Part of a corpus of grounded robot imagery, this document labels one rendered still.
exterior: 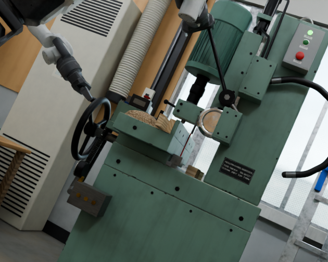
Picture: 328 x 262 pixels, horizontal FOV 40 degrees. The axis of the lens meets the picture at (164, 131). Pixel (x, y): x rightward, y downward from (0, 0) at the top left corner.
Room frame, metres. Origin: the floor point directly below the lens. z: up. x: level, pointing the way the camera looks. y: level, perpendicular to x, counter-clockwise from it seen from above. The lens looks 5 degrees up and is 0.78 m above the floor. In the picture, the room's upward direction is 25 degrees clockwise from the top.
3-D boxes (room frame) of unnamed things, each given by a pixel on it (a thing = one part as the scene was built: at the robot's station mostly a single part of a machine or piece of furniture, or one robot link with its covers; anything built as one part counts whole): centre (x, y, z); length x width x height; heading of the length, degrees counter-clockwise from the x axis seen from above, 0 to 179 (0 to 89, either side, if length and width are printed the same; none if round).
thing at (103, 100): (1.88, 0.20, 0.81); 0.29 x 0.20 x 0.29; 168
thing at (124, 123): (1.84, 0.05, 0.87); 0.61 x 0.30 x 0.06; 168
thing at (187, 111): (1.82, -0.07, 1.03); 0.14 x 0.07 x 0.09; 78
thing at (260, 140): (1.77, -0.34, 1.16); 0.22 x 0.22 x 0.72; 78
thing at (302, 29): (1.62, -0.34, 1.40); 0.10 x 0.06 x 0.16; 78
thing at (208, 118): (1.68, -0.16, 1.02); 0.12 x 0.03 x 0.12; 78
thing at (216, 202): (1.80, -0.17, 0.76); 0.57 x 0.45 x 0.09; 78
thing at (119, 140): (1.84, 0.00, 0.82); 0.40 x 0.21 x 0.04; 168
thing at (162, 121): (1.73, -0.04, 0.92); 0.60 x 0.02 x 0.04; 168
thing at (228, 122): (1.63, -0.20, 1.02); 0.09 x 0.07 x 0.12; 168
